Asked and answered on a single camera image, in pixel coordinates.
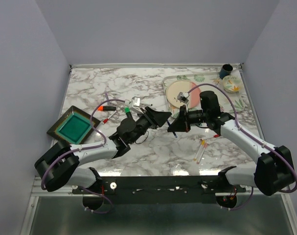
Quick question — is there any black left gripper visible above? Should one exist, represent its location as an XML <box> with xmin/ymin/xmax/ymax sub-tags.
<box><xmin>129</xmin><ymin>106</ymin><xmax>172</xmax><ymax>144</ymax></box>

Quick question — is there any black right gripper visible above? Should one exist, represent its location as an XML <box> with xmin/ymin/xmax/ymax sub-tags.
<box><xmin>167</xmin><ymin>105</ymin><xmax>208</xmax><ymax>133</ymax></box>

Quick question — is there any pink cap white marker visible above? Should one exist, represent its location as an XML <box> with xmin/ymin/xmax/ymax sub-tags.
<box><xmin>197</xmin><ymin>143</ymin><xmax>207</xmax><ymax>164</ymax></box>

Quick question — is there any blue ballpoint pen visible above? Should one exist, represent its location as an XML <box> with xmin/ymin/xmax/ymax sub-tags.
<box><xmin>167</xmin><ymin>120</ymin><xmax>178</xmax><ymax>138</ymax></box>

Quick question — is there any yellow cap white marker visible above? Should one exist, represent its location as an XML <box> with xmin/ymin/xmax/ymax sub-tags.
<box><xmin>193</xmin><ymin>140</ymin><xmax>206</xmax><ymax>161</ymax></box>

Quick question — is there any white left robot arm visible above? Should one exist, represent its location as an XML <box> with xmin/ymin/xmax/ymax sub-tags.
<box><xmin>34</xmin><ymin>107</ymin><xmax>171</xmax><ymax>193</ymax></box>

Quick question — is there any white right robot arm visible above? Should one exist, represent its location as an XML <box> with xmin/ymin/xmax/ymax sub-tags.
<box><xmin>167</xmin><ymin>91</ymin><xmax>297</xmax><ymax>196</ymax></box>

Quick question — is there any black cap white marker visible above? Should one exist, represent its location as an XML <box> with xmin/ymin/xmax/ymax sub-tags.
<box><xmin>140</xmin><ymin>101</ymin><xmax>153</xmax><ymax>106</ymax></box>

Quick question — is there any cream and pink plate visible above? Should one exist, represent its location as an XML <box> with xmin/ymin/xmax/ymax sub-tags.
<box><xmin>166</xmin><ymin>80</ymin><xmax>201</xmax><ymax>109</ymax></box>

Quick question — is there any green cap black highlighter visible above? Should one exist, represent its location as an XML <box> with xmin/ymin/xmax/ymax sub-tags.
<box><xmin>124</xmin><ymin>107</ymin><xmax>133</xmax><ymax>120</ymax></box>

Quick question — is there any floral leaf pattern tray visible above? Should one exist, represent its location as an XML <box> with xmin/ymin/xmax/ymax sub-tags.
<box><xmin>162</xmin><ymin>70</ymin><xmax>247</xmax><ymax>117</ymax></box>

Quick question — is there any orange cap black highlighter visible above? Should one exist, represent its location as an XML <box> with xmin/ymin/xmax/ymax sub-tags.
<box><xmin>97</xmin><ymin>106</ymin><xmax>116</xmax><ymax>112</ymax></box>

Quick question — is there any small floral bowl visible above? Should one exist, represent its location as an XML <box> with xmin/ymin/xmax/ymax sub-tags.
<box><xmin>222</xmin><ymin>75</ymin><xmax>242</xmax><ymax>93</ymax></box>

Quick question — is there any dark blue cup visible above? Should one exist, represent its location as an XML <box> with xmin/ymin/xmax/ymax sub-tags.
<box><xmin>219</xmin><ymin>64</ymin><xmax>233</xmax><ymax>79</ymax></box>

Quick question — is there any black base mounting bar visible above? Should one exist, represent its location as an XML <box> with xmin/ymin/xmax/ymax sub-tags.
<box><xmin>72</xmin><ymin>175</ymin><xmax>247</xmax><ymax>205</ymax></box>

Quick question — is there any square teal black dish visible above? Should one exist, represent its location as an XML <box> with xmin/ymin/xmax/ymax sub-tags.
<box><xmin>46</xmin><ymin>105</ymin><xmax>93</xmax><ymax>144</ymax></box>

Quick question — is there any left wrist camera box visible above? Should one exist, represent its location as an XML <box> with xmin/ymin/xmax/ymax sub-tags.
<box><xmin>128</xmin><ymin>96</ymin><xmax>140</xmax><ymax>110</ymax></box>

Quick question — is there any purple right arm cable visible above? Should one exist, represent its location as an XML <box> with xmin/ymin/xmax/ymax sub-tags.
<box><xmin>187</xmin><ymin>83</ymin><xmax>297</xmax><ymax>194</ymax></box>

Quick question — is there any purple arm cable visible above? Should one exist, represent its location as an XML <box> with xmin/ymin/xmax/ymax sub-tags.
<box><xmin>187</xmin><ymin>83</ymin><xmax>297</xmax><ymax>194</ymax></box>
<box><xmin>40</xmin><ymin>98</ymin><xmax>133</xmax><ymax>191</ymax></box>

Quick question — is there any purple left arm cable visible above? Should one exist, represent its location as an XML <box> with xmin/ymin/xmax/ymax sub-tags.
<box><xmin>40</xmin><ymin>98</ymin><xmax>133</xmax><ymax>191</ymax></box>

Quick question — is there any aluminium frame rail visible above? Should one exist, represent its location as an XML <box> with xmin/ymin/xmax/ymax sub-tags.
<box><xmin>30</xmin><ymin>176</ymin><xmax>75</xmax><ymax>196</ymax></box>

